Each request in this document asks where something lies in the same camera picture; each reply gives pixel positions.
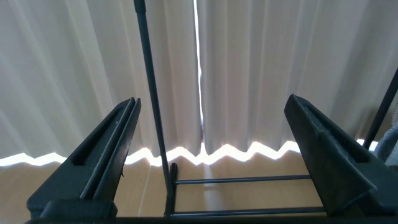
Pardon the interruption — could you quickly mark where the beige curtain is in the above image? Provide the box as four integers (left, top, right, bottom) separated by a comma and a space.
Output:
0, 0, 398, 160

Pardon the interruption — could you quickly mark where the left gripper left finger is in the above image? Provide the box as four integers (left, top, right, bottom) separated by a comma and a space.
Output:
26, 97, 142, 219

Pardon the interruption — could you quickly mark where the black clothes rack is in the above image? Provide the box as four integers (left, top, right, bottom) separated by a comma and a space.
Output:
133, 0, 398, 218

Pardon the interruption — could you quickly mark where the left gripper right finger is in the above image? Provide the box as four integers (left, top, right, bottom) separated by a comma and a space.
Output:
284, 93, 398, 218

